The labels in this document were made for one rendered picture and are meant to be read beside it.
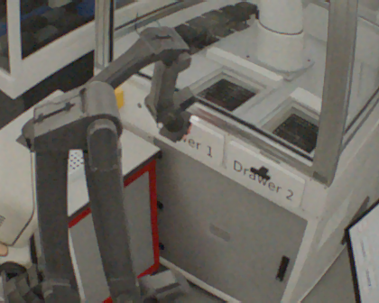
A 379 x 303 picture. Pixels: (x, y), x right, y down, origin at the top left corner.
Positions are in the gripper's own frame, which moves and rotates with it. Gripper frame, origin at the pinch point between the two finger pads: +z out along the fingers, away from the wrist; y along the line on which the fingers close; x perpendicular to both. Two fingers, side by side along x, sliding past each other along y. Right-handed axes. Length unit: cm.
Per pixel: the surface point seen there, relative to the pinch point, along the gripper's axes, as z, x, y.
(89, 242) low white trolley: 8, 14, -49
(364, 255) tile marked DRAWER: -21, -78, -9
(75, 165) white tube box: -7.4, 25.8, -27.9
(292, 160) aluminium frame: -4.5, -36.9, 7.7
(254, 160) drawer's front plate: -0.1, -24.4, 2.8
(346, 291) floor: 99, -71, -15
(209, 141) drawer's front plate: 1.5, -7.4, 1.9
